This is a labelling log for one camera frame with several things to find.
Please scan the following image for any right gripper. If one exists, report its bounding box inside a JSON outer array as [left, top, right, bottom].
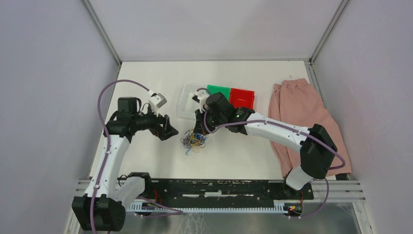
[[194, 105, 226, 136]]

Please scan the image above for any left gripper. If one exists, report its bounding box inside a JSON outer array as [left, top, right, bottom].
[[132, 105, 178, 140]]

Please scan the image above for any cable pile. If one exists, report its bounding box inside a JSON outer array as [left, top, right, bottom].
[[180, 129, 208, 156]]

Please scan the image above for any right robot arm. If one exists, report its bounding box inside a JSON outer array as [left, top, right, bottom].
[[192, 88, 338, 199]]

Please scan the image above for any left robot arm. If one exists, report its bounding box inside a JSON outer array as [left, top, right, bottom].
[[72, 94, 178, 232]]

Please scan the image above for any clear plastic bin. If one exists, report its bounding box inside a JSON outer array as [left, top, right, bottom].
[[177, 83, 207, 120]]

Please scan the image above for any green plastic bin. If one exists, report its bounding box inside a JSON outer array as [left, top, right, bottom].
[[206, 84, 231, 100]]

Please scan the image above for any red plastic bin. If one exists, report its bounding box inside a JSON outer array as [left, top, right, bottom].
[[229, 88, 255, 109]]

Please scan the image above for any pink cloth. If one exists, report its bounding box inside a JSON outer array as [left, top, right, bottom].
[[268, 78, 352, 176]]

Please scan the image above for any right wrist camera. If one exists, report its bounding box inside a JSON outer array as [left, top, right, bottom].
[[192, 87, 211, 113]]

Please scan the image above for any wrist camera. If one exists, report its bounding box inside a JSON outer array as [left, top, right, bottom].
[[148, 90, 167, 116], [192, 87, 211, 113]]

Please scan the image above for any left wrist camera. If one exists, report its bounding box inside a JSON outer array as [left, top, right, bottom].
[[148, 90, 167, 116]]

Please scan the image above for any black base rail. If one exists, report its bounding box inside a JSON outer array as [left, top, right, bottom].
[[141, 178, 314, 208]]

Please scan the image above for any white cable duct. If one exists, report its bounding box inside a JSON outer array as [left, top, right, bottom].
[[126, 200, 288, 214]]

